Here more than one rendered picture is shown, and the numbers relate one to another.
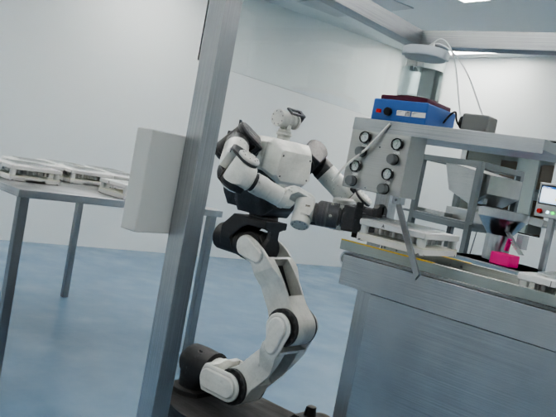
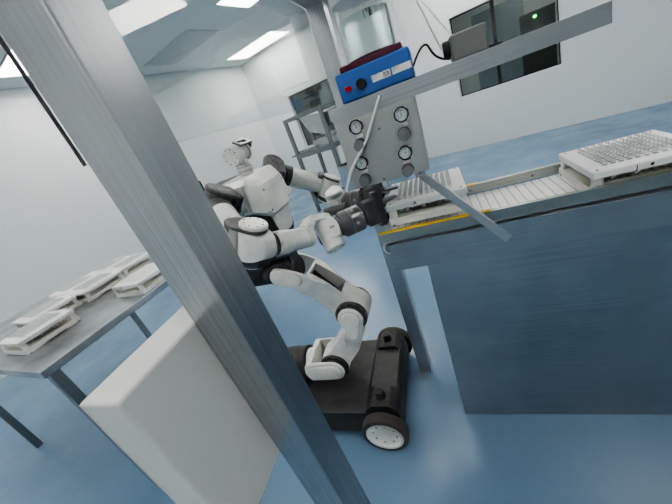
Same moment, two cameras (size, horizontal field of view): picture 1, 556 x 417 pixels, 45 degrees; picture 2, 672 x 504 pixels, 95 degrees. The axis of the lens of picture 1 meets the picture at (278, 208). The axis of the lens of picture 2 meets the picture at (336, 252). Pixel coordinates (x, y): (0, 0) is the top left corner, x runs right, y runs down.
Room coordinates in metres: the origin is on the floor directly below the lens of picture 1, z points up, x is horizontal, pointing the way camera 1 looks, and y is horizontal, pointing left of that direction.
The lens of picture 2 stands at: (1.37, 0.18, 1.36)
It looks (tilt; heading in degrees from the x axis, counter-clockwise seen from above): 23 degrees down; 344
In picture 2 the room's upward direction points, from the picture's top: 21 degrees counter-clockwise
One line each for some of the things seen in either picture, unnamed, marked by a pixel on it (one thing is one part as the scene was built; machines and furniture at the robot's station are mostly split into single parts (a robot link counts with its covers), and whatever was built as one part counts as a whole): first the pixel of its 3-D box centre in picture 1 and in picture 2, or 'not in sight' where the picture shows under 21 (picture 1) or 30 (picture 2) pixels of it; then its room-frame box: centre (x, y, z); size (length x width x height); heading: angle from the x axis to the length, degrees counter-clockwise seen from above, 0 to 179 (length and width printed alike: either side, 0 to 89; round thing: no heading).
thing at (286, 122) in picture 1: (285, 122); (239, 157); (2.63, 0.03, 1.33); 0.10 x 0.07 x 0.09; 140
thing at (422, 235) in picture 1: (409, 230); (424, 188); (2.23, -0.44, 1.03); 0.25 x 0.24 x 0.02; 140
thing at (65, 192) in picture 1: (61, 181); (83, 300); (3.69, 1.20, 0.85); 1.50 x 1.10 x 0.04; 44
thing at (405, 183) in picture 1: (383, 162); (383, 142); (2.18, -0.31, 1.23); 0.22 x 0.11 x 0.20; 50
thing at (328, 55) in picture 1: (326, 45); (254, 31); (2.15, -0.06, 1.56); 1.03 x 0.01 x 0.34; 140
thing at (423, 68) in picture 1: (422, 72); (362, 18); (2.24, -0.38, 1.55); 0.15 x 0.15 x 0.19
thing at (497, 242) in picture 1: (506, 237); not in sight; (4.93, -1.69, 0.95); 0.49 x 0.36 x 0.38; 36
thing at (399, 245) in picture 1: (406, 244); (427, 201); (2.23, -0.44, 0.98); 0.24 x 0.24 x 0.02; 50
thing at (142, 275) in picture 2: (134, 185); (143, 274); (3.29, 0.71, 0.93); 0.25 x 0.24 x 0.02; 135
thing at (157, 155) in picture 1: (161, 182); (214, 412); (1.75, 0.31, 1.06); 0.17 x 0.06 x 0.26; 140
